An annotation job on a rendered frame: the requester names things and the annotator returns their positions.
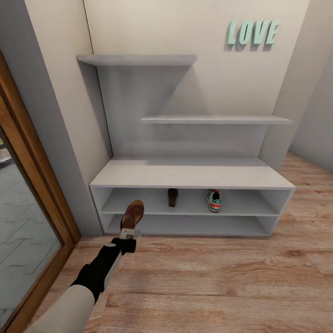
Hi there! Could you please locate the sandal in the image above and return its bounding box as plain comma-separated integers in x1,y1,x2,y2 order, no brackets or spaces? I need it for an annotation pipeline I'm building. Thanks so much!
168,188,178,207
120,200,144,239

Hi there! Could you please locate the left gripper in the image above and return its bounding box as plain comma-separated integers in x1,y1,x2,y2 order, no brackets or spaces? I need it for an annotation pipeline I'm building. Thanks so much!
112,238,136,252

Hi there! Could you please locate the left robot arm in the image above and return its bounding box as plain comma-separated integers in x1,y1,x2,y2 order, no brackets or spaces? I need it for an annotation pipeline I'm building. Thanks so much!
23,228,141,333

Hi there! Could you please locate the gym shoe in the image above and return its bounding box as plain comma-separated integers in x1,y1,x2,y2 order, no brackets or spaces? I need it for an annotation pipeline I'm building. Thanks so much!
205,189,221,212

